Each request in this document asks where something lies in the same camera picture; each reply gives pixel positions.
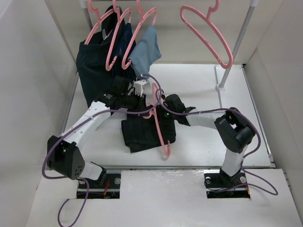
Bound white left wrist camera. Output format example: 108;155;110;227
133;79;150;96

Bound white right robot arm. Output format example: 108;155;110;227
160;94;258;187

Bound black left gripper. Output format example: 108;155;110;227
121;91;150;117

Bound white clothes rack frame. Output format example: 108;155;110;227
80;0;258;91

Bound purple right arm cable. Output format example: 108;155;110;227
157;88;279;196

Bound aluminium rail at table front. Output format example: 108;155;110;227
78;166;275;192

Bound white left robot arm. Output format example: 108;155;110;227
45;77;150;188

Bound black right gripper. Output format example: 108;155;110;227
151;105;177;125

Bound black trousers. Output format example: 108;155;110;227
121;114;176;153

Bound dark teal hanging trousers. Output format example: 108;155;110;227
76;6;126;107

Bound light blue hanging shorts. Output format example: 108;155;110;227
128;25;162;78

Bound pink hanger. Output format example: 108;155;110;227
84;0;120;44
121;0;157;70
106;0;132;71
143;83;171;159
180;0;234;70

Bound navy blue hanging shorts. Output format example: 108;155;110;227
112;23;136;81

